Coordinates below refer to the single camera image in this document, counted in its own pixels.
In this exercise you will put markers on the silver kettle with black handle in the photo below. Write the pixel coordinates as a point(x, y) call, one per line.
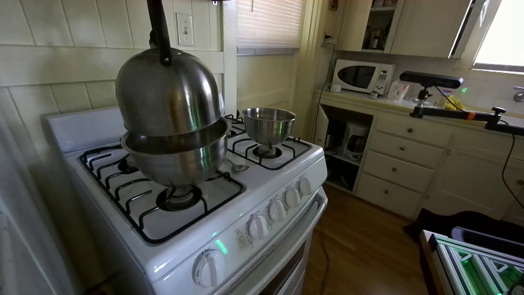
point(164, 90)

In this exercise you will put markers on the cream drawer cabinet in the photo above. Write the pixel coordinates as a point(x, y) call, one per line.
point(408, 164)

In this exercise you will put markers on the black burner grate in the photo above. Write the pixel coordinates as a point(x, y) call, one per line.
point(154, 210)
point(267, 149)

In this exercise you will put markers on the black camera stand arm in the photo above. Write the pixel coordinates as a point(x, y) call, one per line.
point(492, 120)

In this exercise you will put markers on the right black burner grate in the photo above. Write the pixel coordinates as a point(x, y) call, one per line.
point(267, 149)

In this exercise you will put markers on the small silver bowl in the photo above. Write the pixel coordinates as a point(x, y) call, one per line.
point(267, 125)

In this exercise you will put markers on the black depth camera bar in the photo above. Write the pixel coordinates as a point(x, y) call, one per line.
point(431, 79)

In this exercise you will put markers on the black coffee maker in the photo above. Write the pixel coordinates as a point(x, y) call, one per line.
point(354, 139)

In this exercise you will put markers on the left black burner grate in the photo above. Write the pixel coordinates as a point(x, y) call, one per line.
point(154, 210)

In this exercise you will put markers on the white wall outlet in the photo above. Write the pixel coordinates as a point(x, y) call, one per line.
point(184, 28)

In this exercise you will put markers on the white window blind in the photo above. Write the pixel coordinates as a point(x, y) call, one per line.
point(269, 26)

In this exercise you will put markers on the yellow item on counter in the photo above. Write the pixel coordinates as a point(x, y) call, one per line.
point(452, 103)

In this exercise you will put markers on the white frame rack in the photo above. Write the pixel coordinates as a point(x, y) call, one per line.
point(470, 262)

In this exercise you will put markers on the white gas stove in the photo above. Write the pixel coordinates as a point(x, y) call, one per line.
point(246, 230)

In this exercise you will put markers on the white upper cabinet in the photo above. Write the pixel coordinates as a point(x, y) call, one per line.
point(425, 28)

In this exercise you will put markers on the white microwave oven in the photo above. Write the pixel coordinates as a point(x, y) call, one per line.
point(366, 77)

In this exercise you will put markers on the large silver bowl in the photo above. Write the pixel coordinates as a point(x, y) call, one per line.
point(182, 159)

